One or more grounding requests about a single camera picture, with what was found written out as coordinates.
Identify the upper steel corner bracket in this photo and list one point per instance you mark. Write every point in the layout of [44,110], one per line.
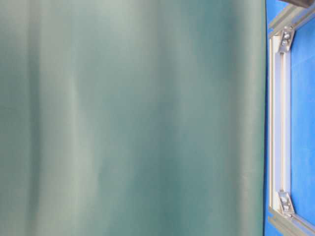
[286,39]

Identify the aluminium extrusion frame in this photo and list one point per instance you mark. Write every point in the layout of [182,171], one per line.
[279,121]

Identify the steel corner bracket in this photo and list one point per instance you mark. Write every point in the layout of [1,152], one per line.
[286,206]
[286,39]

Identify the black blue gripper close-up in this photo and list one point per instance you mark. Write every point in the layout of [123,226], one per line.
[300,3]

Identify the green backdrop curtain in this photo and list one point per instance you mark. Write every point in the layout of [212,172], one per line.
[132,117]

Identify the lower steel corner bracket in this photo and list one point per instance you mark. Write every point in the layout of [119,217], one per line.
[286,206]

